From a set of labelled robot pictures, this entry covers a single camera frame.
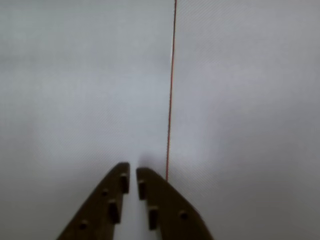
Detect grey rubber mat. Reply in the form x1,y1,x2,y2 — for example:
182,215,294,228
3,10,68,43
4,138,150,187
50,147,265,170
166,0,320,240
0,0,176,240

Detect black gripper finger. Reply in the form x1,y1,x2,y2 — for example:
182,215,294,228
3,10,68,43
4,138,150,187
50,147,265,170
136,167,215,240
56,162,131,240

